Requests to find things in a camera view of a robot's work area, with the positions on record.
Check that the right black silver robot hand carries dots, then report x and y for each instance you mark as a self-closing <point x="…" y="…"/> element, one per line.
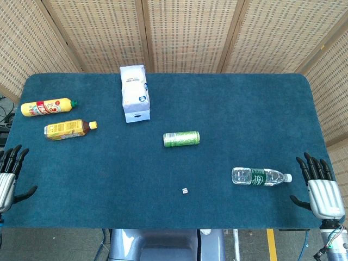
<point x="324" y="198"/>

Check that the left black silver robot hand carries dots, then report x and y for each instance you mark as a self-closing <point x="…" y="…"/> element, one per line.
<point x="6" y="187"/>

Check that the small white die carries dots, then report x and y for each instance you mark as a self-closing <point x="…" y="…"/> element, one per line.
<point x="185" y="191"/>

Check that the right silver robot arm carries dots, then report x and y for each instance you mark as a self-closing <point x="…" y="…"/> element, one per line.
<point x="338" y="244"/>

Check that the clear water bottle green label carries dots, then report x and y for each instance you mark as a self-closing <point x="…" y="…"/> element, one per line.
<point x="258" y="176"/>

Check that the brown tea bottle yellow cap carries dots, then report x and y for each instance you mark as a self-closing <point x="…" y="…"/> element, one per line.
<point x="68" y="130"/>

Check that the yellow bottle green cap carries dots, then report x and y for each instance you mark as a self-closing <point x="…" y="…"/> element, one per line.
<point x="46" y="107"/>

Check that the blue felt table cover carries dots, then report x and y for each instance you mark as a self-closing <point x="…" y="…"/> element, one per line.
<point x="108" y="176"/>

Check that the woven bamboo screen panel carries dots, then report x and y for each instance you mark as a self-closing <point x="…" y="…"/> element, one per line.
<point x="280" y="35"/>
<point x="24" y="40"/>
<point x="190" y="35"/>
<point x="100" y="35"/>
<point x="331" y="95"/>

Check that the green energy drink can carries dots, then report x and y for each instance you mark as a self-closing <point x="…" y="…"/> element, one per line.
<point x="181" y="139"/>

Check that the white paper bag blue print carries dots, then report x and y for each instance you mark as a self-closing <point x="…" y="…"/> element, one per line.
<point x="134" y="92"/>

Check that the grey robot torso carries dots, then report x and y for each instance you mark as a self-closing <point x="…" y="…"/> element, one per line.
<point x="163" y="246"/>

